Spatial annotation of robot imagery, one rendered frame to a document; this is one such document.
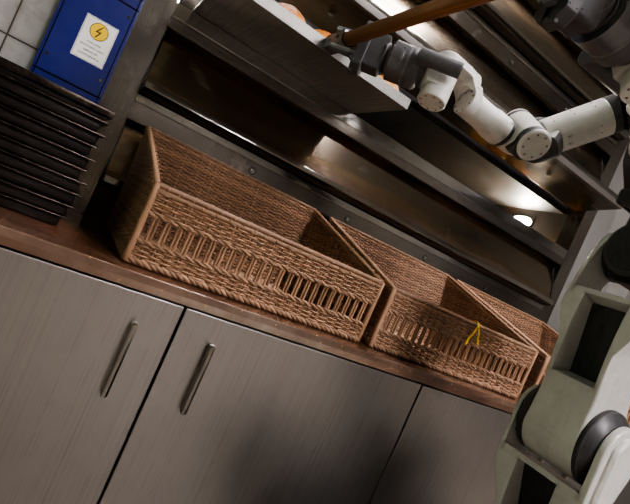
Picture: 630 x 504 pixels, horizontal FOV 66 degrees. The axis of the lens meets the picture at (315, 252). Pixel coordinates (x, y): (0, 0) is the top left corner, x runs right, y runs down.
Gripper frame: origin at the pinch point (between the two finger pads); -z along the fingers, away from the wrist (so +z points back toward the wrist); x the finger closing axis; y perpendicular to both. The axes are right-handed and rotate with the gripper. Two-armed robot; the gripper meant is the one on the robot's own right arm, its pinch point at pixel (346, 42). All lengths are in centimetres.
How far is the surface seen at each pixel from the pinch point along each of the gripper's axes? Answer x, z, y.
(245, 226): 47, 1, -17
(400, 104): 1.7, 15.8, 19.7
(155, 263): 60, -10, -24
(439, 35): -37, 16, 55
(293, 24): 0.9, -12.8, -0.4
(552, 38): -64, 55, 82
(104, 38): 20, -55, 2
